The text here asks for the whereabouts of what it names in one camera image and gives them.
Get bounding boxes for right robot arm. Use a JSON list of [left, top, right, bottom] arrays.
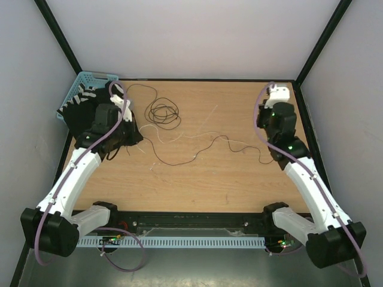
[[256, 102, 366, 268]]

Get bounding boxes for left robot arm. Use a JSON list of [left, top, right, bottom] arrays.
[[20, 103, 143, 257]]

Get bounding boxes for black white striped cloth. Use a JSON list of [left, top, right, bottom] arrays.
[[57, 84, 98, 116]]

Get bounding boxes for light blue plastic basket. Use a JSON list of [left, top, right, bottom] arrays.
[[62, 71, 119, 106]]

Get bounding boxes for left circuit board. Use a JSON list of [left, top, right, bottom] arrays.
[[99, 236, 123, 245]]

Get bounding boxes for circuit board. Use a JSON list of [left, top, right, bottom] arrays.
[[278, 240, 294, 249], [99, 236, 123, 245]]

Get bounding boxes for right circuit board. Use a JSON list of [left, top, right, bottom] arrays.
[[278, 240, 294, 249]]

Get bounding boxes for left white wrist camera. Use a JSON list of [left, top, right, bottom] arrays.
[[110, 94, 133, 122]]

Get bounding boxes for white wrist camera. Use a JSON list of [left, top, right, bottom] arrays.
[[110, 94, 133, 122], [264, 84, 290, 108]]

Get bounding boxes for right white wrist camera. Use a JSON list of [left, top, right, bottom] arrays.
[[264, 84, 290, 108]]

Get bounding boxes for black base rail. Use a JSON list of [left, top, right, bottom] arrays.
[[114, 211, 287, 236]]

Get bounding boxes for light blue slotted cable duct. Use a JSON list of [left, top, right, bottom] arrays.
[[77, 236, 265, 249]]

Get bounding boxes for right black frame post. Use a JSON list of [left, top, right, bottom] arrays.
[[296, 0, 352, 87]]

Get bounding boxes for black frame post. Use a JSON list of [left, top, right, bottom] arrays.
[[296, 0, 352, 87], [34, 0, 83, 74]]

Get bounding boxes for left black frame post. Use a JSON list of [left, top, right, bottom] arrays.
[[34, 0, 83, 74]]

